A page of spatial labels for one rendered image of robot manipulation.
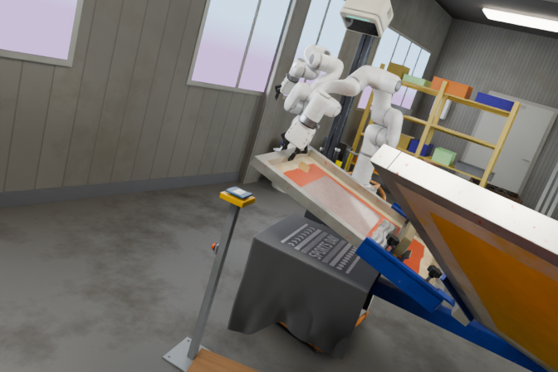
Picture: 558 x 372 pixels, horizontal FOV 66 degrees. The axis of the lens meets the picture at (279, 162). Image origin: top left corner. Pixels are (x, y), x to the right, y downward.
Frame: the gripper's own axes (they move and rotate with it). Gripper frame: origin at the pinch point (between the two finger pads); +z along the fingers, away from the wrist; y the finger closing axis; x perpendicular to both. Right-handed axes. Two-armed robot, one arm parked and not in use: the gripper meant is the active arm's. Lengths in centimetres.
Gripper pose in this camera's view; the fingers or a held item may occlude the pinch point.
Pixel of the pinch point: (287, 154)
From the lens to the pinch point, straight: 183.3
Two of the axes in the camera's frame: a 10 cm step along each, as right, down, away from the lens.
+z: -5.1, 8.0, 3.2
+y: -7.6, -5.9, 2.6
